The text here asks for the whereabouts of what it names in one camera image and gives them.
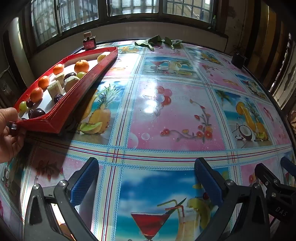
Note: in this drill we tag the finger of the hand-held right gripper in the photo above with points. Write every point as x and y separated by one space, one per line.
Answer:
268 177
289 165

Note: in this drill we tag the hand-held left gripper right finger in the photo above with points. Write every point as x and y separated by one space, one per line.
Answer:
209 183

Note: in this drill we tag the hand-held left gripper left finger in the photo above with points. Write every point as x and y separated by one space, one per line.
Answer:
85 183

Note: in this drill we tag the red tray with white inside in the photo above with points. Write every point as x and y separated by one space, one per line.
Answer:
69 109

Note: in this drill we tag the green grape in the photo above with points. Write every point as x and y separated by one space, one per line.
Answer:
81 74
23 105

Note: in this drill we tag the round pale sugarcane piece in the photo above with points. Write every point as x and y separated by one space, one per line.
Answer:
71 82

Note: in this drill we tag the large orange mandarin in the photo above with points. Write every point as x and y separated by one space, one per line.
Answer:
81 66

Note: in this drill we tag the yellowish sugarcane piece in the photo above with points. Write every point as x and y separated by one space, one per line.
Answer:
103 56

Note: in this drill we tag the person's left hand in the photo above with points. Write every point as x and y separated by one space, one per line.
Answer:
7 139

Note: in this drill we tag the printed plastic tablecloth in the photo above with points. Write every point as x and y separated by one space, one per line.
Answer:
161 129

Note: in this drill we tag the small black box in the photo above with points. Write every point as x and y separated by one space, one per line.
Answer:
238 60

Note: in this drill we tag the red perfume bottle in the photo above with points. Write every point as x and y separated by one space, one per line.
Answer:
89 42

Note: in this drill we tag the green leaf bunch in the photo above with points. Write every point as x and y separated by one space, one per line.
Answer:
173 42
148 41

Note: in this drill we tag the green bottle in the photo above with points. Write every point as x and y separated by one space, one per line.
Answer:
214 20

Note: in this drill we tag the window with metal bars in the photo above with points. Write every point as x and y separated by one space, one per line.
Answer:
136 7

